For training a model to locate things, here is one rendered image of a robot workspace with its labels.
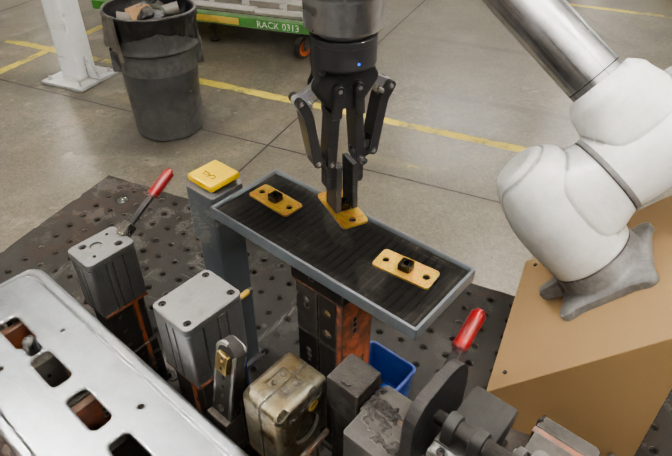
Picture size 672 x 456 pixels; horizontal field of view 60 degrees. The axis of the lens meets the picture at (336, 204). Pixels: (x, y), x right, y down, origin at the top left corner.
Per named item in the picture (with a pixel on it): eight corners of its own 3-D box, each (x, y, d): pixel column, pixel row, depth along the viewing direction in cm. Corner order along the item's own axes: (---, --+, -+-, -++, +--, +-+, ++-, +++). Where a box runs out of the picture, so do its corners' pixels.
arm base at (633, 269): (552, 273, 121) (535, 254, 120) (654, 224, 108) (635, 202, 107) (544, 331, 107) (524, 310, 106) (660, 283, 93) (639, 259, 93)
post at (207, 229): (214, 357, 121) (181, 184, 95) (241, 336, 126) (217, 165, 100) (239, 376, 117) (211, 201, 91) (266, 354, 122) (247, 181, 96)
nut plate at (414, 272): (370, 265, 76) (371, 258, 76) (385, 249, 79) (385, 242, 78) (427, 291, 73) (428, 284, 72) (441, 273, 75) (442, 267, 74)
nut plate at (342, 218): (316, 195, 80) (316, 188, 79) (341, 188, 81) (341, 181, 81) (343, 230, 74) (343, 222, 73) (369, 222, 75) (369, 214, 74)
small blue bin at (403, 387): (339, 398, 113) (339, 369, 108) (370, 367, 119) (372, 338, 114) (384, 431, 108) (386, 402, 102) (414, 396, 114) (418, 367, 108)
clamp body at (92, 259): (106, 386, 116) (54, 249, 94) (153, 351, 123) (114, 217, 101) (134, 413, 111) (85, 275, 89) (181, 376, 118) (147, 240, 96)
